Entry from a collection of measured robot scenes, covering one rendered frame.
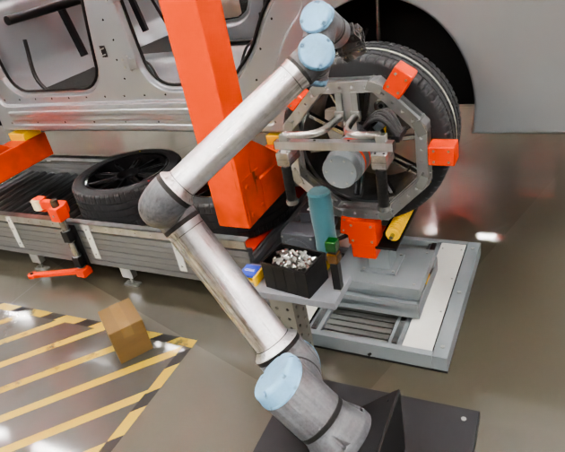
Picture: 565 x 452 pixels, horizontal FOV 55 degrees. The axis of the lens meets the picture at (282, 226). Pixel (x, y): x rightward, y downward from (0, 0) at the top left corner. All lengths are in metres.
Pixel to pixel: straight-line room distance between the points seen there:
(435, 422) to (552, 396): 0.64
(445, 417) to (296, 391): 0.53
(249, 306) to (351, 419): 0.40
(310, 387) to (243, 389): 0.93
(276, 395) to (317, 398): 0.10
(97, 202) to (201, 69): 1.30
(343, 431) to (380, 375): 0.86
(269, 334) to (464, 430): 0.62
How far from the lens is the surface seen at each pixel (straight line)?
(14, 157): 3.85
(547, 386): 2.29
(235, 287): 1.54
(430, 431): 1.72
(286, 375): 1.41
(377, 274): 2.42
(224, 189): 2.27
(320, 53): 1.39
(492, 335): 2.45
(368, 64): 1.97
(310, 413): 1.43
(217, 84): 2.09
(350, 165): 1.86
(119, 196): 3.09
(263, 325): 1.56
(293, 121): 2.07
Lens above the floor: 1.64
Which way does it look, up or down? 29 degrees down
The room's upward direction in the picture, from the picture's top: 11 degrees counter-clockwise
